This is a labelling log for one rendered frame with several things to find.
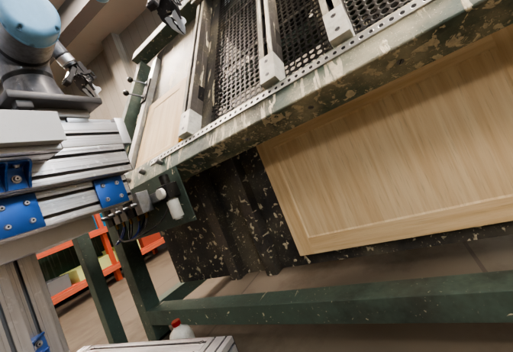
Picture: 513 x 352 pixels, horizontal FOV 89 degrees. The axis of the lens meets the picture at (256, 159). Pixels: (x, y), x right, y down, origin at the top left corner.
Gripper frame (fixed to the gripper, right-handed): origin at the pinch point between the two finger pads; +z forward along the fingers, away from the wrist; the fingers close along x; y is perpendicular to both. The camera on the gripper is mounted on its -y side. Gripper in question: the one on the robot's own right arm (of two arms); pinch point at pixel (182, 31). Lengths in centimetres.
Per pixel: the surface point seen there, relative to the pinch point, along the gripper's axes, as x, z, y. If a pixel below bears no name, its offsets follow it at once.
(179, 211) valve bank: 24, 55, -43
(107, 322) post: 89, 86, -66
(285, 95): -33, 37, -32
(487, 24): -82, 43, -37
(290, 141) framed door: -21, 58, -17
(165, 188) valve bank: 25, 45, -41
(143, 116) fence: 64, 19, 19
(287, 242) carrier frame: -1, 96, -32
